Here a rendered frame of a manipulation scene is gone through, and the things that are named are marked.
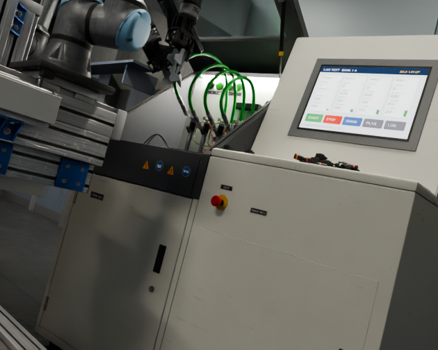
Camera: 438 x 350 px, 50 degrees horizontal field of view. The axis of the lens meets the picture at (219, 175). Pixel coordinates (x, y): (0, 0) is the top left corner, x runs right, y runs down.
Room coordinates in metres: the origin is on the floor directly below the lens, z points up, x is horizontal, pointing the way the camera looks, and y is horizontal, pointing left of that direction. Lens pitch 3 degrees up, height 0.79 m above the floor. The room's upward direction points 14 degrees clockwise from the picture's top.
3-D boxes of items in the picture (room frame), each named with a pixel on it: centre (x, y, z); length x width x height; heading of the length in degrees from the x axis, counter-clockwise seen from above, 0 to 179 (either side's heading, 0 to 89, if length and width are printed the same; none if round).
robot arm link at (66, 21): (1.33, 0.50, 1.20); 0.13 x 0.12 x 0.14; 76
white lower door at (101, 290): (1.86, 0.32, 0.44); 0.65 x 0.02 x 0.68; 52
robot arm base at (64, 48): (1.33, 0.50, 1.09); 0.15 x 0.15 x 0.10
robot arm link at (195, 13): (1.74, 0.26, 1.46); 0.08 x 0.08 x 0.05
